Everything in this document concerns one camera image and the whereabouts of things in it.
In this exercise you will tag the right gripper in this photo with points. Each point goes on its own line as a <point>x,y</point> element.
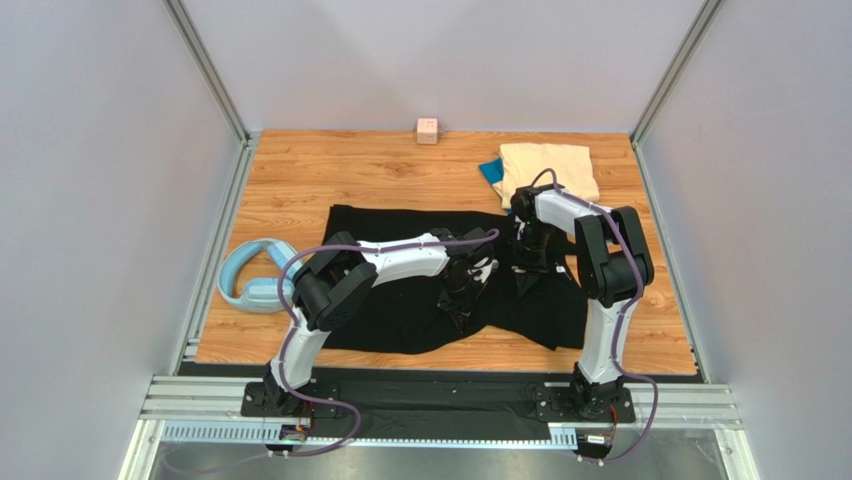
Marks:
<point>527,268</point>

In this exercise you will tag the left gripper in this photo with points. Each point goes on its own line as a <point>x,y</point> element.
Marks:
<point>460,311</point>

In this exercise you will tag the black t shirt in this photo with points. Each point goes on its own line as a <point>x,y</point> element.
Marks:
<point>402,316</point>

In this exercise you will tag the light blue headphones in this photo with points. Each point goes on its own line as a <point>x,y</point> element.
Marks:
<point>258,295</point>

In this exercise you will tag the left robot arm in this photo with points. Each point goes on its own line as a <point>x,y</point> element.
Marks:
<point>337,277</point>

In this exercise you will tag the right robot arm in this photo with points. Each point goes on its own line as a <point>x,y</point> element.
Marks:
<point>614,266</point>

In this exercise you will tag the blue folded t shirt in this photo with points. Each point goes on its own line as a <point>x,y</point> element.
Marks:
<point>504,178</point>

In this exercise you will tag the small beige cube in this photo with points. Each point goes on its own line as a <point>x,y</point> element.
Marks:
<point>427,131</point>

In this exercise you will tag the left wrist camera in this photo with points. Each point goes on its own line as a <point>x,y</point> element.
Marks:
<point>481,271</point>

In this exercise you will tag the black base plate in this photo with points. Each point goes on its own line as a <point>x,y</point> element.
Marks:
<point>420,404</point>

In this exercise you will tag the aluminium frame rail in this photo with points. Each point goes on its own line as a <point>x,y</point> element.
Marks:
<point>685,430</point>

